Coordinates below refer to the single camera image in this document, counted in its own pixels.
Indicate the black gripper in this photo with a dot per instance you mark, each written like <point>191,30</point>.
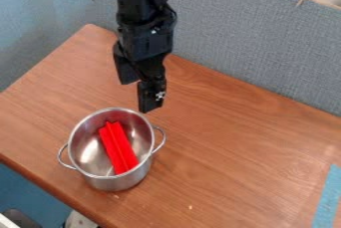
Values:
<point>139,53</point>

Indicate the red plastic block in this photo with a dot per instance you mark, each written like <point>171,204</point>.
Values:
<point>118,147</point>

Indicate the metal pot with handles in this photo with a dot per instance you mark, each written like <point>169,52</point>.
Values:
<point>83,153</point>

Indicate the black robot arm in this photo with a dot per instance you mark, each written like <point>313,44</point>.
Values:
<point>140,12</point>

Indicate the white object under table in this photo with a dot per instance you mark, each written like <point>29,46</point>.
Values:
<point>76,220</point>

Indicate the dark object bottom left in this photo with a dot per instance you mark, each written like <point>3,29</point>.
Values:
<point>20,219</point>

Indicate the grey fabric divider panel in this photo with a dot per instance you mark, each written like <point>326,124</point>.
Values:
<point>280,44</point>

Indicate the blue tape strip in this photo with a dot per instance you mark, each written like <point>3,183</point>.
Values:
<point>329,199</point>

